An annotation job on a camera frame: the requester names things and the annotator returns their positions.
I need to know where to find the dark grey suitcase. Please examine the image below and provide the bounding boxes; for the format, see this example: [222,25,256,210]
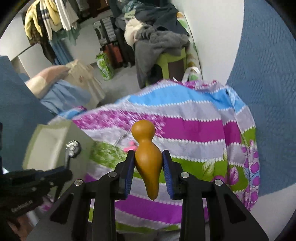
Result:
[93,17,117,46]

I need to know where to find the pink cream pillow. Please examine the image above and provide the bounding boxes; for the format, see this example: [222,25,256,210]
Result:
[25,65,70,99]

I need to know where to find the green cardboard box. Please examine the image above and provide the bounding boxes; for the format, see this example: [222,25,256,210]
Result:
[22,120,94,193]

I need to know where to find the pink hair bow clip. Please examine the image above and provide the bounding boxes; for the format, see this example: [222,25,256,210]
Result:
[123,141,138,153]

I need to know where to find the blue quilted pillow right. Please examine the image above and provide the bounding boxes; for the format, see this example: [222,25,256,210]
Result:
[227,1,295,195]

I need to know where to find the person's left hand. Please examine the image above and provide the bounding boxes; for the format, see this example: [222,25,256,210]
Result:
[8,214,34,241]

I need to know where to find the blue quilted pillow left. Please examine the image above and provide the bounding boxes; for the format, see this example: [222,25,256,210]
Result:
[0,56,54,171]

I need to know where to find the green plastic stool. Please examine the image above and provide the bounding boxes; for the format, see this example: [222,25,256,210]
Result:
[156,48,187,81]

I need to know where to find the orange gourd-shaped hair clip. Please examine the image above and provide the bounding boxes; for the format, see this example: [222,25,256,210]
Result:
[132,120,163,200]

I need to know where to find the colourful floral striped cloth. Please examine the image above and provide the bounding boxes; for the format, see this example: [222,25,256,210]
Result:
[41,79,261,233]

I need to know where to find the light blue bedsheet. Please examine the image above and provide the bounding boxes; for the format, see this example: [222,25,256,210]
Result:
[40,80,91,114]

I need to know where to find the silver ball chain necklace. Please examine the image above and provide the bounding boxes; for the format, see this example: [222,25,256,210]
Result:
[113,128,132,151]

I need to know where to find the blue quilted pillow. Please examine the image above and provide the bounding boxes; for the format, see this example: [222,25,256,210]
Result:
[0,56,54,171]
[227,1,295,195]

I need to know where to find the green shopping bag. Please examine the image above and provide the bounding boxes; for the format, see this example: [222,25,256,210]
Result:
[96,52,114,80]

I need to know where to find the grey blanket on stool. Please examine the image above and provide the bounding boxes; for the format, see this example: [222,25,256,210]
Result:
[134,25,190,89]

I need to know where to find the yellow hanging jacket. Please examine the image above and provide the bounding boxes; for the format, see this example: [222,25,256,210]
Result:
[24,1,62,40]

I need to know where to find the white hanging shirt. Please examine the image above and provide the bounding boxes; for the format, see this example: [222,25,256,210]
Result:
[55,0,79,31]

